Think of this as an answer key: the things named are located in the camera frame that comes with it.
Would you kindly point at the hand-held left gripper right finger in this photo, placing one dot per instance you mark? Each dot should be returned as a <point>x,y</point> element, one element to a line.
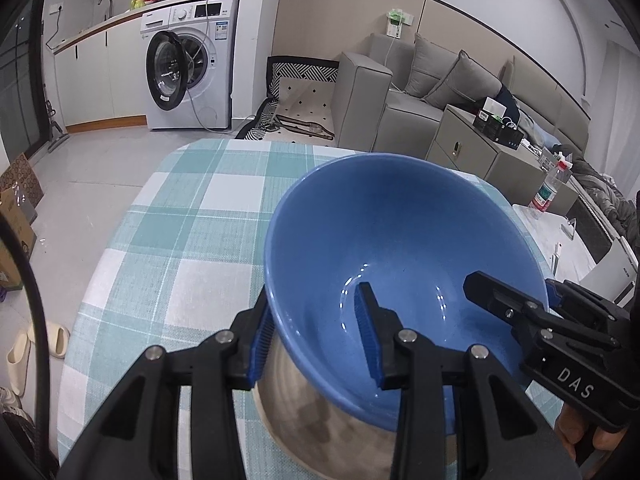
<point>365,330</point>

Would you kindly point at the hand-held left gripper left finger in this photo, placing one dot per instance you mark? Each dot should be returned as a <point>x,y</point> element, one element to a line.
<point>260,350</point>

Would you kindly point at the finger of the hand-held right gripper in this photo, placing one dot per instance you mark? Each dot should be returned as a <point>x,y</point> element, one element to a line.
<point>495,295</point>
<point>585,302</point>

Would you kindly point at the cream plate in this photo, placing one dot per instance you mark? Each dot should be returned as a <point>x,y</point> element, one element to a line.
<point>310,420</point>

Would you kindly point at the blue bowl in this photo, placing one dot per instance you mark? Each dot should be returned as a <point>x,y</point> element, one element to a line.
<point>400,220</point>

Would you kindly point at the person's right hand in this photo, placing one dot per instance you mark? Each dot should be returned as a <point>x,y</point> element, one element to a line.
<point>575,427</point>

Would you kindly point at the white appliance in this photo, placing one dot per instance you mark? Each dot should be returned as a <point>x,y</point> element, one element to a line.
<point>612,270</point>

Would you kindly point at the teal checked tablecloth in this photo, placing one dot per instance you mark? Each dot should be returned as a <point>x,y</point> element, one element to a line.
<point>190,260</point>

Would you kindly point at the grey blanket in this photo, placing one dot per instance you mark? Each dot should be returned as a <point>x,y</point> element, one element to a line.
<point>605,190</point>

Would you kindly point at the clear water bottle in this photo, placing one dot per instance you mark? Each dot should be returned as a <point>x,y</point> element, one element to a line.
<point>547,192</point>

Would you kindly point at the grey side cabinet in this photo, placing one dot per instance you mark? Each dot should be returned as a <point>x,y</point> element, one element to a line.
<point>470,152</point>

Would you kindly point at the black box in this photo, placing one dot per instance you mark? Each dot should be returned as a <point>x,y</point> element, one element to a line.
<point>497,130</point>

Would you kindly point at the dark blue pillow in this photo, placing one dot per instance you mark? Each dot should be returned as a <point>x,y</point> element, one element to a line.
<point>507,102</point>

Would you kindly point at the beige slipper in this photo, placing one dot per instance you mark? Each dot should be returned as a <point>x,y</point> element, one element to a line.
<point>57,340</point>
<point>17,365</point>

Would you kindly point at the grey sofa cushion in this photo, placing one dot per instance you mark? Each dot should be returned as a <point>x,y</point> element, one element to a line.
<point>430,67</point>
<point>465,82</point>

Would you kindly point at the grey sofa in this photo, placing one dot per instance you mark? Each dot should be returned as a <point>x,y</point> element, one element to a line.
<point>360,110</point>

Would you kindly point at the black white patterned mat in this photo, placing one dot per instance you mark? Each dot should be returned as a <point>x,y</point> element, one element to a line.
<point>300,100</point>

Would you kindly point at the white washing machine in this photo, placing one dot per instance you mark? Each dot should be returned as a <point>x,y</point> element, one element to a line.
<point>220,90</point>

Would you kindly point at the cardboard box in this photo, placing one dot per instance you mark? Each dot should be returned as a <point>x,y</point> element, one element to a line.
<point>15,230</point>

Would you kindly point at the brown patterned box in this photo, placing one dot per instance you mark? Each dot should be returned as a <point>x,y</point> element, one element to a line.
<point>22,177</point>

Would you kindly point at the floor mop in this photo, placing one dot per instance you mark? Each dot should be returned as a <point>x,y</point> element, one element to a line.
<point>55,130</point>

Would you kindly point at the white kitchen counter cabinet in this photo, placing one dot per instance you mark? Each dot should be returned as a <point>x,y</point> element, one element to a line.
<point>105,80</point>

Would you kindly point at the dark glass door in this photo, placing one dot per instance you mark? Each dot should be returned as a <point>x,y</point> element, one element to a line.
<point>20,70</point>

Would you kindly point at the kitchen faucet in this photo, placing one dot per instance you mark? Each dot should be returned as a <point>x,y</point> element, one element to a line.
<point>106,7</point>

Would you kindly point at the green white wall charger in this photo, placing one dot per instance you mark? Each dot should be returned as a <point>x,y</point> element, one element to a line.
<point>396,22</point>

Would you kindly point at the white wall socket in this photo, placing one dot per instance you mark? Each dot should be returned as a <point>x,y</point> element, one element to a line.
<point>56,8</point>

